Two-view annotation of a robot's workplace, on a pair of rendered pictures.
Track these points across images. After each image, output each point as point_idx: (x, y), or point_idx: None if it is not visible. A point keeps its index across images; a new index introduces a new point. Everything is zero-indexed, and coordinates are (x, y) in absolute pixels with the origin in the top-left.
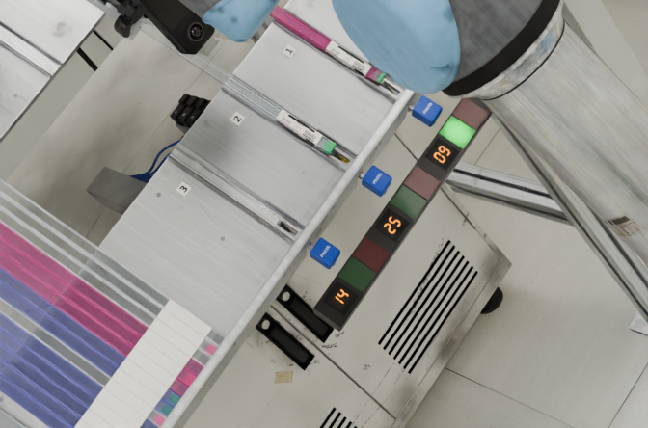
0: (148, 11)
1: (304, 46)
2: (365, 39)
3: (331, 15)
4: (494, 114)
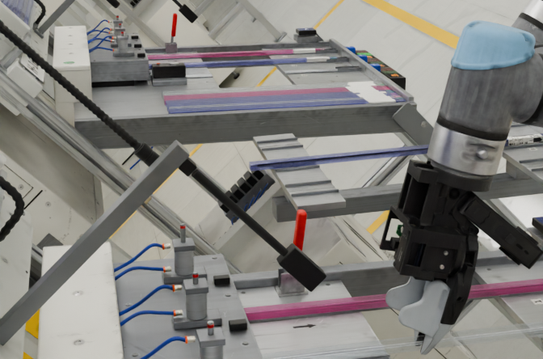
0: (496, 217)
1: (540, 295)
2: None
3: (524, 276)
4: None
